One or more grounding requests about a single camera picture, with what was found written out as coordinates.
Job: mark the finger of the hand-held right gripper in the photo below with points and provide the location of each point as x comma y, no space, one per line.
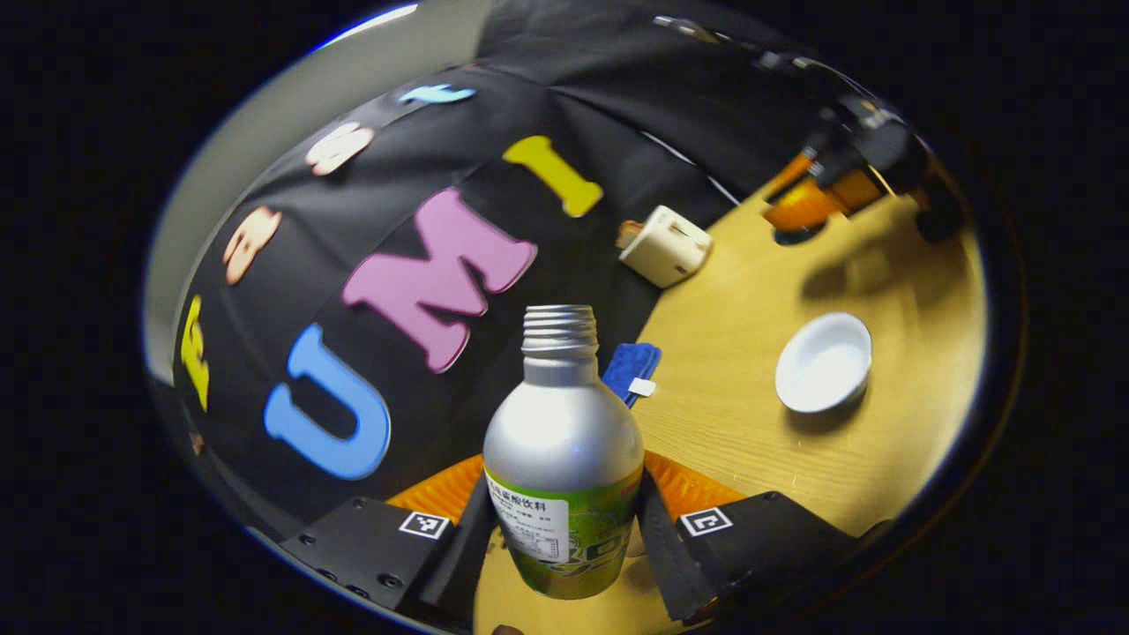
820,203
792,172

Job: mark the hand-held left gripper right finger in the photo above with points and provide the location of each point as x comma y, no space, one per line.
661,556

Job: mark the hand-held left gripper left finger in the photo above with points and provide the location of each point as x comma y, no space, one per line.
463,556

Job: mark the silver green label water bottle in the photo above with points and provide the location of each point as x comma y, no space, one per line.
564,441

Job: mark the white toaster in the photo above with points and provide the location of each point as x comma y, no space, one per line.
666,247

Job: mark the toast slice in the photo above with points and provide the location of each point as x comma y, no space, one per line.
626,235

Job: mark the black backdrop cloth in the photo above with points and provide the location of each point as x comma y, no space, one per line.
423,370

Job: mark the blue folded towel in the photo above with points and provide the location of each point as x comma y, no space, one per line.
630,366

